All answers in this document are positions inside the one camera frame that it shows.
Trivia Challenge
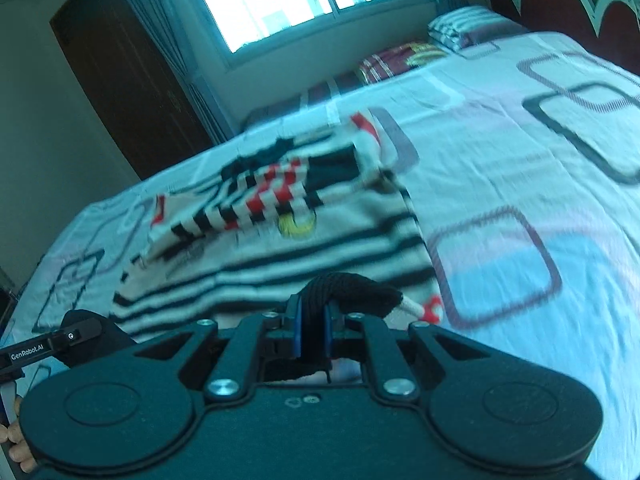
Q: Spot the blue left curtain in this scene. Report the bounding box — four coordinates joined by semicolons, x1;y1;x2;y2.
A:
127;0;236;144

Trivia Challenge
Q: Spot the red scalloped headboard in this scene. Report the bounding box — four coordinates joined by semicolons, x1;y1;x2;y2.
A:
487;0;639;75

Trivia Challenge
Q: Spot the black small cloth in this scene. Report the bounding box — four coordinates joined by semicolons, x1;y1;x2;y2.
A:
294;272;404;377

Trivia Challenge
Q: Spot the dark wooden door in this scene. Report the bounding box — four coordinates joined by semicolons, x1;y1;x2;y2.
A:
50;0;213;180

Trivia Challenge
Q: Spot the striped grey pillow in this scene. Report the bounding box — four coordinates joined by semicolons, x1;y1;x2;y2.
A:
427;6;528;52

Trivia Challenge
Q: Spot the red patterned folded blanket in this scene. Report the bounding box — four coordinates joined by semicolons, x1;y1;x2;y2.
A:
357;41;448;84

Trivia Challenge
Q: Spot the person's left hand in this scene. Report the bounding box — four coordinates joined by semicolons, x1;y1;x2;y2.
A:
1;396;38;474

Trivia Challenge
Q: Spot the striped cream black red sweater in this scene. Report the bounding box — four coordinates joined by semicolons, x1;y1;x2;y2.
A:
110;108;444;338

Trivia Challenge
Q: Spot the white patterned bed sheet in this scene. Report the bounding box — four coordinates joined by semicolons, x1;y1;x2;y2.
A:
3;32;639;479

